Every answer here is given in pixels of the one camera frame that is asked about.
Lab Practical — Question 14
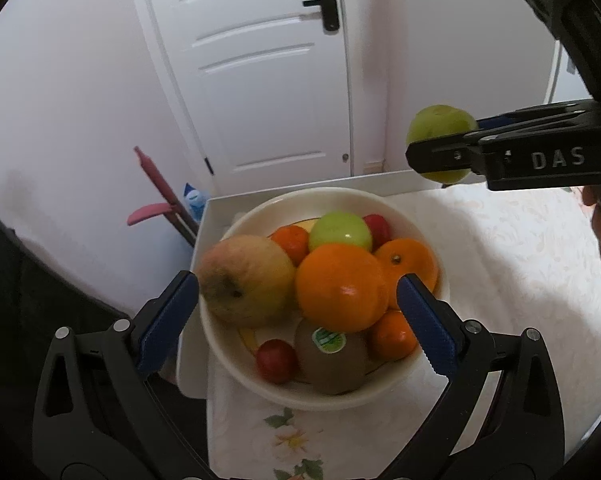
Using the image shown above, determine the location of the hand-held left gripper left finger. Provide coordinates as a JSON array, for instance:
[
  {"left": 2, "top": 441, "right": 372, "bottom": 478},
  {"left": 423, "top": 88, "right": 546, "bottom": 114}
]
[{"left": 32, "top": 270, "right": 216, "bottom": 480}]

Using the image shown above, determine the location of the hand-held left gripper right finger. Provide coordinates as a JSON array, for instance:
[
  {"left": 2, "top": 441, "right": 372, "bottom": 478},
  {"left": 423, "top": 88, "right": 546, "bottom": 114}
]
[{"left": 381, "top": 273, "right": 566, "bottom": 480}]

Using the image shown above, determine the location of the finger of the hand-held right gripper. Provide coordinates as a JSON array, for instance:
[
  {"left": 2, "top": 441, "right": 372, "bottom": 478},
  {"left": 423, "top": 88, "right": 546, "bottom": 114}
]
[
  {"left": 405, "top": 132, "right": 486, "bottom": 176},
  {"left": 475, "top": 100, "right": 601, "bottom": 134}
]

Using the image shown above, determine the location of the green apple with brown mark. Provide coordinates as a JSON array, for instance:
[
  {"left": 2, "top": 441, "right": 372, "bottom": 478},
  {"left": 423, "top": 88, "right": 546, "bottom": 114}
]
[{"left": 407, "top": 105, "right": 479, "bottom": 184}]

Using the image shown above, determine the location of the small tangerine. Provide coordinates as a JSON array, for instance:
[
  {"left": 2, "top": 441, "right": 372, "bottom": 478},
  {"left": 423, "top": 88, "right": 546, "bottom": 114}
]
[
  {"left": 367, "top": 310, "right": 421, "bottom": 361},
  {"left": 271, "top": 225, "right": 310, "bottom": 267}
]

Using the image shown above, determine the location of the orange with green stem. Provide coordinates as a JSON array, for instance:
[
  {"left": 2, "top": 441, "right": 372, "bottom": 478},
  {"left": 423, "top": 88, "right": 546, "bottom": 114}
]
[{"left": 375, "top": 238, "right": 440, "bottom": 311}]

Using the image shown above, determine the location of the cream oval bowl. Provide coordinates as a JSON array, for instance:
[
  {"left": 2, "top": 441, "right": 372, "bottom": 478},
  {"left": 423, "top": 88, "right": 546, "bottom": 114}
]
[{"left": 199, "top": 187, "right": 450, "bottom": 411}]

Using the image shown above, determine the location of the large orange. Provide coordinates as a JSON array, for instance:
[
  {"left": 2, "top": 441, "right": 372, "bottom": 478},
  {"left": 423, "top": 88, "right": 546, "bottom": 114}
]
[{"left": 295, "top": 243, "right": 390, "bottom": 333}]

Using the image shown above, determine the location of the yellow red apple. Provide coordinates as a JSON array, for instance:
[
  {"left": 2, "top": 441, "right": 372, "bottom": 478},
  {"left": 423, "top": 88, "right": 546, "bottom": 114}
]
[{"left": 199, "top": 234, "right": 297, "bottom": 329}]

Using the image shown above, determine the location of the brown kiwi with sticker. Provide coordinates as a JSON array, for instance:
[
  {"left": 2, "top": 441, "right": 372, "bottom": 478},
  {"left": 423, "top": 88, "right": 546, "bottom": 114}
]
[{"left": 294, "top": 319, "right": 370, "bottom": 395}]

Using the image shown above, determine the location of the small red fruit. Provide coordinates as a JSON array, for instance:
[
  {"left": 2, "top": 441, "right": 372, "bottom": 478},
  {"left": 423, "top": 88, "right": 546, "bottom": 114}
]
[
  {"left": 363, "top": 214, "right": 392, "bottom": 251},
  {"left": 256, "top": 339, "right": 298, "bottom": 384}
]

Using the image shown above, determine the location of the floral tablecloth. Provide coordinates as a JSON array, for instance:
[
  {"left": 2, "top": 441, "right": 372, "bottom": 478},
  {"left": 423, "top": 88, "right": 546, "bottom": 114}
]
[{"left": 208, "top": 187, "right": 601, "bottom": 480}]

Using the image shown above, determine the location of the white rimmed table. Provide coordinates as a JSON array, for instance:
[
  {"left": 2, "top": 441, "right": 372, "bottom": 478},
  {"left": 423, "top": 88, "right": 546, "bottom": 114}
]
[{"left": 176, "top": 170, "right": 601, "bottom": 480}]

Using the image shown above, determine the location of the blue white bottle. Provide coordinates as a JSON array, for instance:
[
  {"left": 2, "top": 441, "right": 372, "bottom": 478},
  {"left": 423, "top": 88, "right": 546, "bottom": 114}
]
[{"left": 183, "top": 182, "right": 206, "bottom": 223}]

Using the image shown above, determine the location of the pink chair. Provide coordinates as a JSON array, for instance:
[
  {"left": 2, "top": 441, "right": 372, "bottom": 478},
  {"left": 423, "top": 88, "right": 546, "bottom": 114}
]
[{"left": 127, "top": 146, "right": 198, "bottom": 248}]

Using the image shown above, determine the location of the white panel door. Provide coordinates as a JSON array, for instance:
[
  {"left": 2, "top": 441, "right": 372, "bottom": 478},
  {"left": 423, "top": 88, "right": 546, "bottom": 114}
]
[{"left": 125, "top": 0, "right": 389, "bottom": 198}]

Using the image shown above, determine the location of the black door handle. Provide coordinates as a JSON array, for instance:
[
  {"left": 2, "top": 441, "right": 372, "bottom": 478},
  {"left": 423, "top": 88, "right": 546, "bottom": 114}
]
[{"left": 303, "top": 0, "right": 340, "bottom": 32}]

